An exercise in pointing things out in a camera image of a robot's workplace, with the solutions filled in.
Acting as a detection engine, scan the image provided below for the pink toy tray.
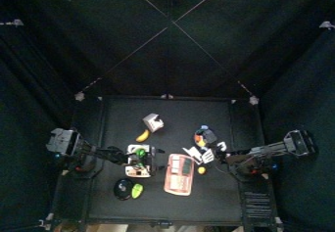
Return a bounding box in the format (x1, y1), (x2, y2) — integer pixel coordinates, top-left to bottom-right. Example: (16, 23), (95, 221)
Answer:
(163, 153), (196, 197)

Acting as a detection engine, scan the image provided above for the black round toy lid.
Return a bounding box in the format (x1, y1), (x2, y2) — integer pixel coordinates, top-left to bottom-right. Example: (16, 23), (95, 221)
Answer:
(112, 177), (135, 202)

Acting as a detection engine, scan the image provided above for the blue and black bottle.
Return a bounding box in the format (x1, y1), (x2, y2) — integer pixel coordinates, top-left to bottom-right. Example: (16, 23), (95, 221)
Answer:
(192, 124), (219, 148)

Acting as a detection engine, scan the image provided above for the white grey toy box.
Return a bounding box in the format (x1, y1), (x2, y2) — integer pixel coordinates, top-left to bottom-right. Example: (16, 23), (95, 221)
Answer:
(141, 113), (167, 133)

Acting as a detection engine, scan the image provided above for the yellow toy banana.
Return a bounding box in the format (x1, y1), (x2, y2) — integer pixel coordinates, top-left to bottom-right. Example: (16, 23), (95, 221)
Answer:
(135, 129), (152, 144)

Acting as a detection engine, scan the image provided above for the lime green toy corn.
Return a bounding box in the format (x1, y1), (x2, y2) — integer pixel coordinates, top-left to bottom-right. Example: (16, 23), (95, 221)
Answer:
(131, 183), (145, 200)

